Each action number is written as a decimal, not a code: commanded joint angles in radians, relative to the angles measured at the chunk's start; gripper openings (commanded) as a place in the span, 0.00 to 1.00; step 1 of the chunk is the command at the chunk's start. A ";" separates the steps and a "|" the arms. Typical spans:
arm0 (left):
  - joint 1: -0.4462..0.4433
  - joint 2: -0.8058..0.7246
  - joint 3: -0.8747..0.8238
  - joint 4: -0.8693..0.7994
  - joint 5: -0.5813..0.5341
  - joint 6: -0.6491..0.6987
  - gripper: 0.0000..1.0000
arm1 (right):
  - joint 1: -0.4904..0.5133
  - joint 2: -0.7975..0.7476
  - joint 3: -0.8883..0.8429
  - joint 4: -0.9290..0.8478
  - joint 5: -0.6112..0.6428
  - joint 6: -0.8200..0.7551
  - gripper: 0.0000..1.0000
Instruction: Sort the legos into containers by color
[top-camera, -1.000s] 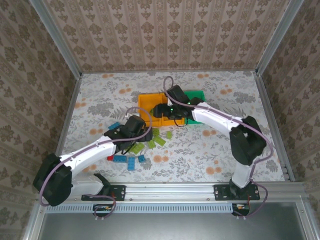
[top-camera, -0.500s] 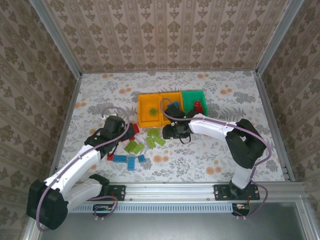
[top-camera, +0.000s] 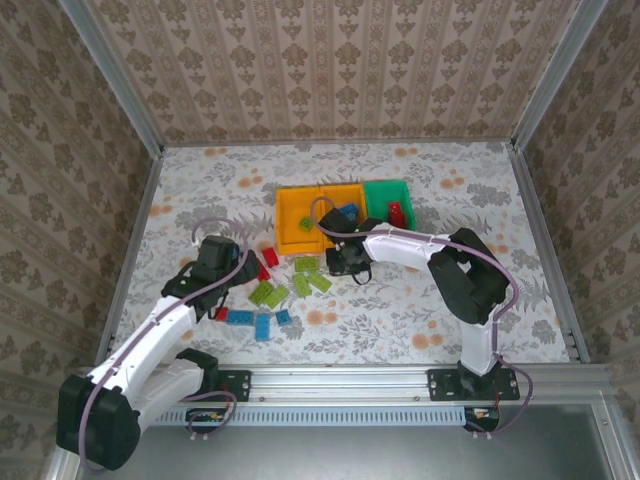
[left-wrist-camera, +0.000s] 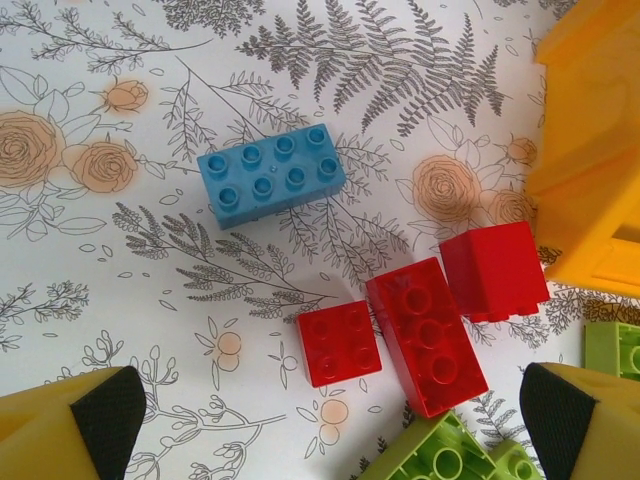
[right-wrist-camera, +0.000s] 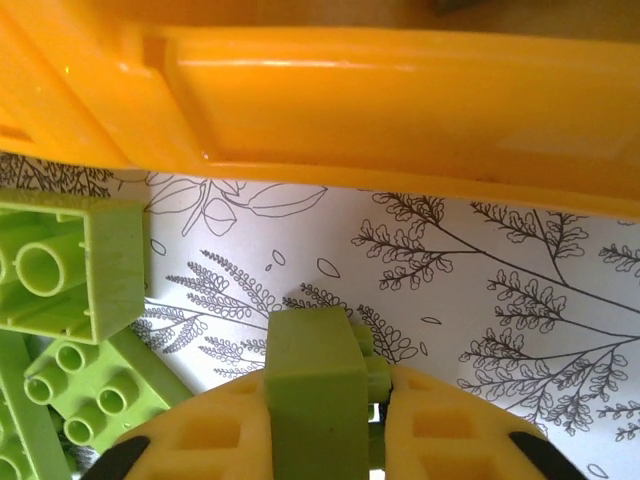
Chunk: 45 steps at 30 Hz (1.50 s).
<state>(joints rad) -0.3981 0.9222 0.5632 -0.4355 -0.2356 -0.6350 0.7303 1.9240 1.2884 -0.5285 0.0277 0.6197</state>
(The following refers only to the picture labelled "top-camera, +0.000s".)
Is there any grey metal panel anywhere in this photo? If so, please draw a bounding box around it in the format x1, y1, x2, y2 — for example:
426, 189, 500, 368
119, 405, 620, 480

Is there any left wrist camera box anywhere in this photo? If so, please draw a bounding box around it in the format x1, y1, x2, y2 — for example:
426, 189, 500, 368
196, 235, 240, 276

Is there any green plastic bin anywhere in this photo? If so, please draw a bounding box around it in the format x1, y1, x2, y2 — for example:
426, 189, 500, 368
363, 178, 417, 232

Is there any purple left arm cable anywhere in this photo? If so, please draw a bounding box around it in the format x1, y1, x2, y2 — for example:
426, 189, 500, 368
78, 217, 251, 474

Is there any aluminium table side rail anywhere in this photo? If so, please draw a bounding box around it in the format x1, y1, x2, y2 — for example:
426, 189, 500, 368
93, 147, 166, 366
505, 142, 592, 364

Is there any thin black right gripper cable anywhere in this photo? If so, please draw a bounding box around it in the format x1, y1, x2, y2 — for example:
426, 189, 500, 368
351, 262, 375, 288

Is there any orange plastic bin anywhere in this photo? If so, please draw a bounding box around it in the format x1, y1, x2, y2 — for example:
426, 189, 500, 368
319, 182, 369, 251
275, 185, 325, 256

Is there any aluminium frame post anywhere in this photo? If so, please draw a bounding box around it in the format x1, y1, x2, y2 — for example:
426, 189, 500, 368
56, 0, 166, 156
508, 0, 610, 152

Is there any floral patterned table cover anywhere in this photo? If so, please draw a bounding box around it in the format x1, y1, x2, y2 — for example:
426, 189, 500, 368
107, 142, 586, 366

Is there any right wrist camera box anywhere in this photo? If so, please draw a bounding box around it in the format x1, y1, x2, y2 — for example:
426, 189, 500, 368
318, 203, 359, 237

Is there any slotted grey cable duct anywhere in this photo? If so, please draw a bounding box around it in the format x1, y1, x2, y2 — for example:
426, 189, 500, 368
144, 405, 469, 427

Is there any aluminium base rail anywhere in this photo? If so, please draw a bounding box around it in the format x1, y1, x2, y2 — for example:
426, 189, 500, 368
74, 363, 609, 401

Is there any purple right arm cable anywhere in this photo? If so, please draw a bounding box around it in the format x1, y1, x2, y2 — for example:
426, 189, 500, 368
309, 197, 534, 441

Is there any black connector box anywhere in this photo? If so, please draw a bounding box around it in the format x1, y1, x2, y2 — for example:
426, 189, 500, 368
463, 405, 501, 434
185, 407, 226, 435

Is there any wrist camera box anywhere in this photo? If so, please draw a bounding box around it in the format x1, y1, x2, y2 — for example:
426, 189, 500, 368
318, 203, 359, 237
196, 235, 240, 276

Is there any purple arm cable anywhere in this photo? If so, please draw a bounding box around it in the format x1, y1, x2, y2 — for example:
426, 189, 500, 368
309, 197, 534, 441
78, 217, 251, 474

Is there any aluminium table back rail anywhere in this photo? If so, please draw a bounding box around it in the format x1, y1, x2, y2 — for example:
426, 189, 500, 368
162, 140, 511, 149

